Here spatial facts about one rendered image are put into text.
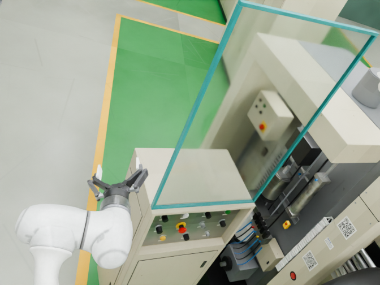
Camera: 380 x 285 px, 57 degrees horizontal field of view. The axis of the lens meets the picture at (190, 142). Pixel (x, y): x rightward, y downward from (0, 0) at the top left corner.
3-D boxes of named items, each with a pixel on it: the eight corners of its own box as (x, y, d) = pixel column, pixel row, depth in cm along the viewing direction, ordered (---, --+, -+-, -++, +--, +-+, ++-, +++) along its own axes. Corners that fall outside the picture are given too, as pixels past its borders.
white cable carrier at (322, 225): (275, 266, 192) (324, 216, 162) (282, 264, 194) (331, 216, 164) (278, 273, 189) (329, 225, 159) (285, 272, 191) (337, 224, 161)
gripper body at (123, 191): (105, 216, 107) (107, 197, 115) (132, 211, 107) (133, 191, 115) (98, 198, 103) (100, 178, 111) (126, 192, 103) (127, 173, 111)
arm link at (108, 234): (137, 207, 99) (90, 199, 95) (137, 250, 86) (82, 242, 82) (128, 234, 104) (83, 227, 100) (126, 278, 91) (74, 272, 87)
